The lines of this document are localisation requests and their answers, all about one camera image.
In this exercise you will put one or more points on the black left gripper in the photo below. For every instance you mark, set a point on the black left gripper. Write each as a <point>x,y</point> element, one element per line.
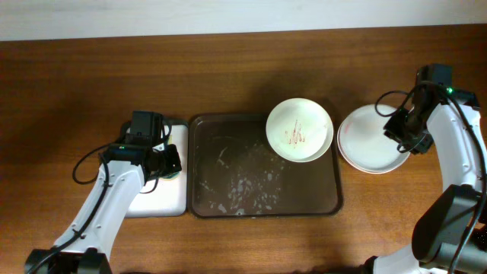
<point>174,164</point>

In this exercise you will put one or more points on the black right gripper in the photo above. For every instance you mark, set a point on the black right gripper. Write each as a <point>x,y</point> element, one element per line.
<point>391,127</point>

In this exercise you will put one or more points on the green yellow sponge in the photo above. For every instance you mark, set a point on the green yellow sponge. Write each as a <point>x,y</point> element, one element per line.
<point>170,176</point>

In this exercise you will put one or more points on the pale green plate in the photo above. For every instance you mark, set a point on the pale green plate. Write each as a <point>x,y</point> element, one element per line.
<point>367,141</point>

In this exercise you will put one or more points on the cream white plate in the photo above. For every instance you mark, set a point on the cream white plate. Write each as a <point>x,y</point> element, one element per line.
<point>299,130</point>

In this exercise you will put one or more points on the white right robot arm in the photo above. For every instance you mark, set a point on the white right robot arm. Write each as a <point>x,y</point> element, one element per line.
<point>446,238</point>

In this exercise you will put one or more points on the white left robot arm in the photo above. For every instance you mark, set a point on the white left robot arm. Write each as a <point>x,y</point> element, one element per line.
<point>86,244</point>

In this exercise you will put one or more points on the white tray with black rim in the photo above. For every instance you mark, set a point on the white tray with black rim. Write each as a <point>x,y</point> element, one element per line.
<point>168,198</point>

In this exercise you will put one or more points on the brown plastic tray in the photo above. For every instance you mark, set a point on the brown plastic tray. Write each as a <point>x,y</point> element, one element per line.
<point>234,173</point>

